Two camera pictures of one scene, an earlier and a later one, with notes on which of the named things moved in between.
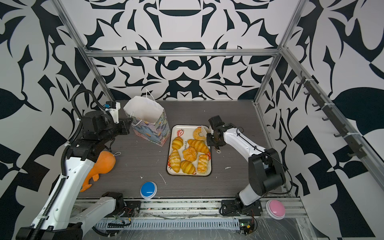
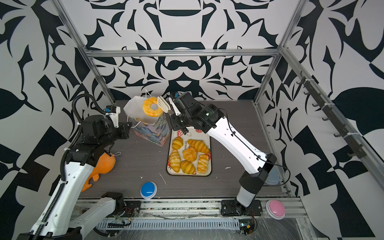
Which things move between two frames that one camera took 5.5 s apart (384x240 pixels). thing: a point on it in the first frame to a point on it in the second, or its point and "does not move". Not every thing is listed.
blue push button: x=148 y=190 does not move
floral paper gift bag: x=150 y=120 does not move
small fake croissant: x=177 y=142 does not move
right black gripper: x=209 y=142 to x=175 y=121
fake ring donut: x=196 y=135 to x=147 y=108
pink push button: x=275 y=209 does not move
